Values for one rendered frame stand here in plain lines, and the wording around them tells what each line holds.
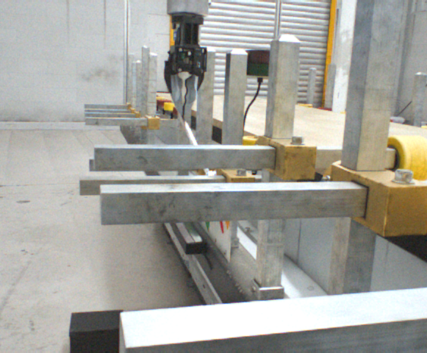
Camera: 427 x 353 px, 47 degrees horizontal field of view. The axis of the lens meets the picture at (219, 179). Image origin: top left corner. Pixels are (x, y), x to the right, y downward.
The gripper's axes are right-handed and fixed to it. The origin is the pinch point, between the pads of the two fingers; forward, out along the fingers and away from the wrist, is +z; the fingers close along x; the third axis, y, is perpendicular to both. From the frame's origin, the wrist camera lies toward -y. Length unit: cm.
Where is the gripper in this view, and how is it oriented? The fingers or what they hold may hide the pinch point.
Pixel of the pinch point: (182, 109)
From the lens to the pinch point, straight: 114.9
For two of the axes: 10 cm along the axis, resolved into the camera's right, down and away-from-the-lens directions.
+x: 9.6, -0.1, 2.7
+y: 2.6, 2.1, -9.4
